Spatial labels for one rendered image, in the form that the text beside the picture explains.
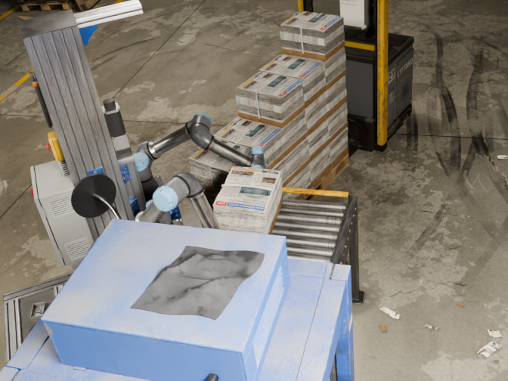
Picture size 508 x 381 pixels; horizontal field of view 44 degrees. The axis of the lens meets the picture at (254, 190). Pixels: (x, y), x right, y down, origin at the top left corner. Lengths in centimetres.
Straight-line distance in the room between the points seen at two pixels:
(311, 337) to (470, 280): 252
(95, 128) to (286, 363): 180
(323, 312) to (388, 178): 328
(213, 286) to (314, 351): 35
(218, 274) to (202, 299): 11
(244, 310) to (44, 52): 176
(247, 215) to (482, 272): 179
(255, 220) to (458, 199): 212
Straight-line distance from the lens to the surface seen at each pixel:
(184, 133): 374
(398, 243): 452
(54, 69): 308
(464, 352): 389
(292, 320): 194
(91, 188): 224
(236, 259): 183
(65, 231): 347
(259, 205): 323
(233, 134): 425
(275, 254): 185
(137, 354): 180
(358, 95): 542
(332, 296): 199
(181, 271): 182
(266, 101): 420
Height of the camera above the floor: 298
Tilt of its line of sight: 36 degrees down
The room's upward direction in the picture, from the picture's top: 8 degrees counter-clockwise
